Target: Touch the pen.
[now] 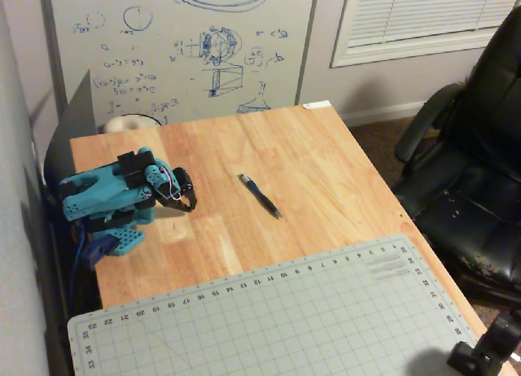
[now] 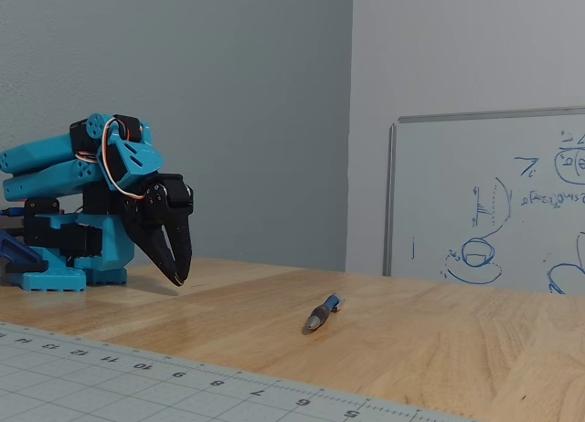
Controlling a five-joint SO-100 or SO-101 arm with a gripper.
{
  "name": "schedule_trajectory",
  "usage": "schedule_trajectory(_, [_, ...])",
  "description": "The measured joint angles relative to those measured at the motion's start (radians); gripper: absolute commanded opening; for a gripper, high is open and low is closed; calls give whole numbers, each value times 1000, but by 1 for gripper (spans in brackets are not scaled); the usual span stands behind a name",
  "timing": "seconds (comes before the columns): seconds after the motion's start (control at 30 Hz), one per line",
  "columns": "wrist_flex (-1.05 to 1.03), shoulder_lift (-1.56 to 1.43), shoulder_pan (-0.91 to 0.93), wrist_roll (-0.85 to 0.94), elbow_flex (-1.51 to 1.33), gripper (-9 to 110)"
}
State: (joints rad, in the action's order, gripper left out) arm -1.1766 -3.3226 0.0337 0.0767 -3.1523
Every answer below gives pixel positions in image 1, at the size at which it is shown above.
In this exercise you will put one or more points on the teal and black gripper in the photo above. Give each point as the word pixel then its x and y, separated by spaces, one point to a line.
pixel 184 192

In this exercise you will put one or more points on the dark blue pen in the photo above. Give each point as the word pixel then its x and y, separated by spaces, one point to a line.
pixel 260 197

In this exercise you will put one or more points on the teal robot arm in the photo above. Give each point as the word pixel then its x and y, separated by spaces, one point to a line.
pixel 102 189

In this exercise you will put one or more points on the dark blue table clamp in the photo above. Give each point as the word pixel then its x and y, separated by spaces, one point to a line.
pixel 97 250

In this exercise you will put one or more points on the grey gridded cutting mat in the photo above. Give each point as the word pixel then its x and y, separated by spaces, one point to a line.
pixel 264 319

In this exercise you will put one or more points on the whiteboard with blue drawings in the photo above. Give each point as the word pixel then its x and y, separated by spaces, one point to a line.
pixel 183 46

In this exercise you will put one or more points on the white tape label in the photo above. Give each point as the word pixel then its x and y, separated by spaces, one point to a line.
pixel 317 104

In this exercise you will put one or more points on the black leather office chair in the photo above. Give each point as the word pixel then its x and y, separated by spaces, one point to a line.
pixel 472 180

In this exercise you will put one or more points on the white window blinds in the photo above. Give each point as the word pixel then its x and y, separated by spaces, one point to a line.
pixel 427 18

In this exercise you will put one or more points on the black camera stand clamp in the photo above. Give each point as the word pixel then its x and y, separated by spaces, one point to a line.
pixel 484 347

